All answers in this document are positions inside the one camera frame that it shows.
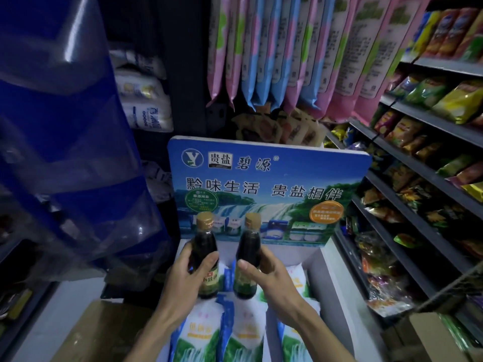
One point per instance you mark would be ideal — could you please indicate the row of pink blue packets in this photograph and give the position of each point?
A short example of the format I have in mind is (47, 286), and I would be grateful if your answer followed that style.
(302, 48)

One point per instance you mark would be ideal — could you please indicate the person's left thumb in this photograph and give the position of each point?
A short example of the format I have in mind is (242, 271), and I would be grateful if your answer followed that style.
(207, 266)

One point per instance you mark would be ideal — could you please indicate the dark sauce bottle green label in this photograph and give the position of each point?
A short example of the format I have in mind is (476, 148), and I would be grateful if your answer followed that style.
(247, 245)

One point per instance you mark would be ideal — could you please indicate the person's right forearm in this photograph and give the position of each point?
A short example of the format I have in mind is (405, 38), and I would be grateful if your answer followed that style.
(319, 335)

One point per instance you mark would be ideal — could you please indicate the person's right hand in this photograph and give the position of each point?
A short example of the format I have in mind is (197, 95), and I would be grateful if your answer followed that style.
(277, 288)

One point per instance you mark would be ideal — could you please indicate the blue clear plastic wrapped bundle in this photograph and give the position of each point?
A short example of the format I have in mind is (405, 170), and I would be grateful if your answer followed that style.
(68, 146)

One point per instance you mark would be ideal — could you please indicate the person's left hand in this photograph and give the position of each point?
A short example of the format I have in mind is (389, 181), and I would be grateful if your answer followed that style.
(181, 286)

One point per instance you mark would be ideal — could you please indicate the white sack blue print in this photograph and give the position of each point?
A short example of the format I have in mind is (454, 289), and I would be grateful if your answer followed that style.
(137, 61)
(139, 88)
(149, 116)

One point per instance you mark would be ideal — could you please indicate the pile of brown snack packets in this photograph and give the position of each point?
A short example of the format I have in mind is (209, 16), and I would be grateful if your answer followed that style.
(279, 128)

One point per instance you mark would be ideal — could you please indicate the person's left forearm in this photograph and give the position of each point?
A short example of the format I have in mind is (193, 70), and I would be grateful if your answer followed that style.
(156, 341)

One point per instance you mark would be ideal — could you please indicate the person's right thumb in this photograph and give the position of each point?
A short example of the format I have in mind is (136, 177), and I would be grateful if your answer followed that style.
(248, 272)

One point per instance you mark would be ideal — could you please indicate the open brown cardboard box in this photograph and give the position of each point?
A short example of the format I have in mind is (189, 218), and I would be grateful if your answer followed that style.
(430, 337)

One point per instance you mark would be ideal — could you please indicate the grey metal shelf rack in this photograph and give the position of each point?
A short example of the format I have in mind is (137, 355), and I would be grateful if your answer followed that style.
(419, 169)

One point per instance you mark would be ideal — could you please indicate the white display bin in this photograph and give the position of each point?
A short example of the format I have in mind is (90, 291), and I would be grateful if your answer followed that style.
(339, 282)

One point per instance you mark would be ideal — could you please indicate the dark sauce bottle brown label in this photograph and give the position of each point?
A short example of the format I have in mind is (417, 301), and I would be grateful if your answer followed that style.
(205, 241)

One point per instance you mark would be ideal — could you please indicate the white salt bag waterfall print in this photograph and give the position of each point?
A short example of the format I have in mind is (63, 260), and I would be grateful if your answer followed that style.
(296, 277)
(227, 277)
(292, 343)
(243, 333)
(194, 335)

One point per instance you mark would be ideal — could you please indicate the blue waterfall display board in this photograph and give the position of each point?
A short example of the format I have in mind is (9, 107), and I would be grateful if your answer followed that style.
(271, 173)

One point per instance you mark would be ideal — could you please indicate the white plastic bag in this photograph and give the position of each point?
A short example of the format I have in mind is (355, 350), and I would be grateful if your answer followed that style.
(154, 179)

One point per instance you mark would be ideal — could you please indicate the row of colourful snack packets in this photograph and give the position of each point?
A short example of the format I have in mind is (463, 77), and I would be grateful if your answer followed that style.
(449, 30)
(426, 146)
(415, 207)
(381, 271)
(434, 94)

